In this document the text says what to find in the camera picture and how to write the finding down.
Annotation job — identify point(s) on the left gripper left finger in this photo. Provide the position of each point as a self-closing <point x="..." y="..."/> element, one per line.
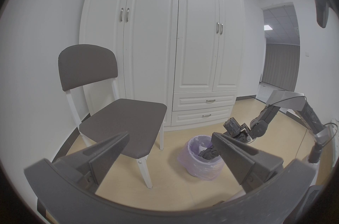
<point x="108" y="156"/>

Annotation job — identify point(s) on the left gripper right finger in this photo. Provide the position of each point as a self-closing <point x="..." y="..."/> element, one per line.
<point x="235" y="162"/>

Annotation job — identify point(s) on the black plastic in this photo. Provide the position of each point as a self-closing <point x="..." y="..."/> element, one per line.
<point x="208" y="154"/>

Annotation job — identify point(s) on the purple plastic bag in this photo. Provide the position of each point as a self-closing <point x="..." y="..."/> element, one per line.
<point x="184" y="162"/>

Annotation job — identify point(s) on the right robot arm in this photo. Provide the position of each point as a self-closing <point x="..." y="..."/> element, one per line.
<point x="286" y="101"/>

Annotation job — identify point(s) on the white trash bin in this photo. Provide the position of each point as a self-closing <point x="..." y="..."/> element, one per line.
<point x="204" y="168"/>

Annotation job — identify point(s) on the white chair dark grey seat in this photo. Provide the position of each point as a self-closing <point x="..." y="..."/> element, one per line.
<point x="124" y="122"/>

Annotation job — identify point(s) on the grey curtain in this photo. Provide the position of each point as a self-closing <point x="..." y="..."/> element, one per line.
<point x="280" y="66"/>

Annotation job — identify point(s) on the white wardrobe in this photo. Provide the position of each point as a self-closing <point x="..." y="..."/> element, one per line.
<point x="164" y="32"/>

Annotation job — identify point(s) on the ceiling light panel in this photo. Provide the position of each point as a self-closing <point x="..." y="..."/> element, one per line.
<point x="268" y="27"/>

